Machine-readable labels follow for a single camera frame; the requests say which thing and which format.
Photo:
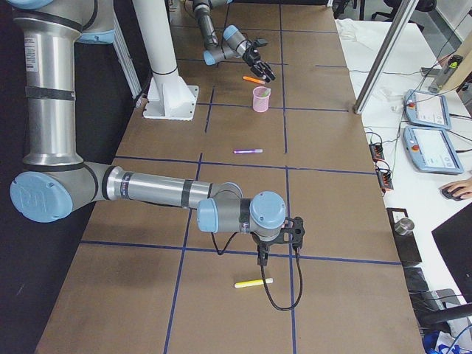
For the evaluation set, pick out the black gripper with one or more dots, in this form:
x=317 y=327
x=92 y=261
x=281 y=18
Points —
x=262 y=246
x=253 y=55

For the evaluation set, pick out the orange marker pen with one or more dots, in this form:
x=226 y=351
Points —
x=254 y=80

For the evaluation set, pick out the purple marker pen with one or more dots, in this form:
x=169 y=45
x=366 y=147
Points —
x=248 y=151

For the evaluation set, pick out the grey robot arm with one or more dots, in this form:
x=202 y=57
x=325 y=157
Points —
x=235 y=44
x=58 y=181

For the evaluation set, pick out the pink mesh pen holder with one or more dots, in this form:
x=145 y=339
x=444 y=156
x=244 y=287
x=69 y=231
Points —
x=260 y=105

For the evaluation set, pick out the person hand on mouse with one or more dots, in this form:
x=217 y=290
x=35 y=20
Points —
x=465 y=184

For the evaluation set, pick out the far orange black adapter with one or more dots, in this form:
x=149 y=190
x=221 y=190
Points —
x=377 y=151

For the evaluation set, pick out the orange black adapter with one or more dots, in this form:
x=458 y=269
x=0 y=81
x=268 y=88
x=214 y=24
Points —
x=384 y=175
x=377 y=151

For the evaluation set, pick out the silver metal cup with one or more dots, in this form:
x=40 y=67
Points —
x=404 y=226

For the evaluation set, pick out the near orange black adapter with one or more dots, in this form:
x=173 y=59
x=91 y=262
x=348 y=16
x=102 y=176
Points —
x=384 y=175

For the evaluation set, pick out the far teach pendant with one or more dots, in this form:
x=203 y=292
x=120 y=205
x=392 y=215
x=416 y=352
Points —
x=427 y=109

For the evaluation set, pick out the teach pendant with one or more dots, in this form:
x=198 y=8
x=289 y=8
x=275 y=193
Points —
x=427 y=109
x=431 y=150

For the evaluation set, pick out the near teach pendant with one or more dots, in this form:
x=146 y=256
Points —
x=431 y=150

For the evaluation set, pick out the black computer mouse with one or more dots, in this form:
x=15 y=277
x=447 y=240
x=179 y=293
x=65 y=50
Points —
x=451 y=194

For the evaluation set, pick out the black monitor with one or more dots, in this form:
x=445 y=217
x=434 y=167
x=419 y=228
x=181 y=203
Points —
x=453 y=240

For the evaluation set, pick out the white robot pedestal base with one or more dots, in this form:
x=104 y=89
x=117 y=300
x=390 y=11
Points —
x=169 y=97

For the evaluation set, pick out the aluminium frame post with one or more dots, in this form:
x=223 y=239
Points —
x=393 y=35

